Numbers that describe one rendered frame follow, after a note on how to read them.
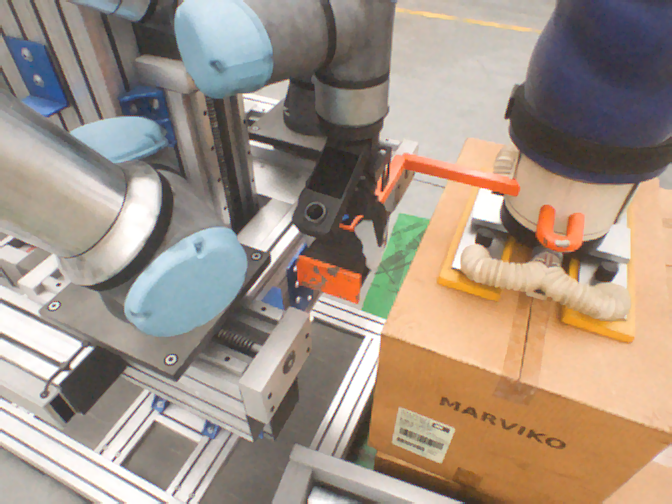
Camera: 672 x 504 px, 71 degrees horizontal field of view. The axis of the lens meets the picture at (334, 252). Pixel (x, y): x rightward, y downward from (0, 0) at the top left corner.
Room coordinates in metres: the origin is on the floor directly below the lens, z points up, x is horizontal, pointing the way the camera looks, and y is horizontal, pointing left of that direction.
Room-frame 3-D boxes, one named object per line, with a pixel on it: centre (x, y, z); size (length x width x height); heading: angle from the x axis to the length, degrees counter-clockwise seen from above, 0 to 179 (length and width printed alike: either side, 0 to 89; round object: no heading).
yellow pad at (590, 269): (0.57, -0.45, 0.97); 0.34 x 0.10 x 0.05; 156
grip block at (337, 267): (0.44, -0.01, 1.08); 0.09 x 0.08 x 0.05; 66
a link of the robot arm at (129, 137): (0.43, 0.24, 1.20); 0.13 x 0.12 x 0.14; 36
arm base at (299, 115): (0.89, 0.03, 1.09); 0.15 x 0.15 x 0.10
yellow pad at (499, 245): (0.65, -0.28, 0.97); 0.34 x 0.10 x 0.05; 156
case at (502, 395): (0.61, -0.37, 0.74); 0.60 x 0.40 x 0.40; 157
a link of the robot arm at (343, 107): (0.46, -0.01, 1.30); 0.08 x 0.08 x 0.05
